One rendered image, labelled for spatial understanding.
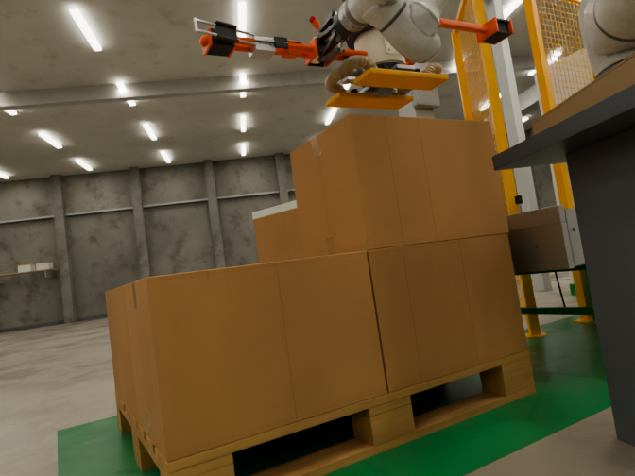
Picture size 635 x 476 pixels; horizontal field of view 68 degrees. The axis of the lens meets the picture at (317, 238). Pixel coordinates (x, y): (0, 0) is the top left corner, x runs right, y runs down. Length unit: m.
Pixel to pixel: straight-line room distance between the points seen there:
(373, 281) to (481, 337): 0.45
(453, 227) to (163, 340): 0.94
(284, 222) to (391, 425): 2.20
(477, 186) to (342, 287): 0.64
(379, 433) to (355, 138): 0.82
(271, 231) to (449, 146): 2.06
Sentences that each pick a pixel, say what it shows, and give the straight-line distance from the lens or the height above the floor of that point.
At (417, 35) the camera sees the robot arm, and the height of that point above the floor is 1.11.
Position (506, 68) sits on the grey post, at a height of 2.33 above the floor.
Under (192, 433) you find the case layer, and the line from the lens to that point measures 1.16.
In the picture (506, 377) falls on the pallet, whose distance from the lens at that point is 1.71.
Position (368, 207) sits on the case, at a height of 0.67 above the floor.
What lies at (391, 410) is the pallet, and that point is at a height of 0.10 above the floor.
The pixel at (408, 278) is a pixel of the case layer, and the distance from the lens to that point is 1.42.
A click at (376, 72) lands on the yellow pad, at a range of 1.60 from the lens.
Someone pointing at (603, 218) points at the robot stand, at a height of 0.53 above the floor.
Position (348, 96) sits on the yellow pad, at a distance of 1.75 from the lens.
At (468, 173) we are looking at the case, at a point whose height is 0.76.
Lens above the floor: 0.50
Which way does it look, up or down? 4 degrees up
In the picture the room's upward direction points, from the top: 8 degrees counter-clockwise
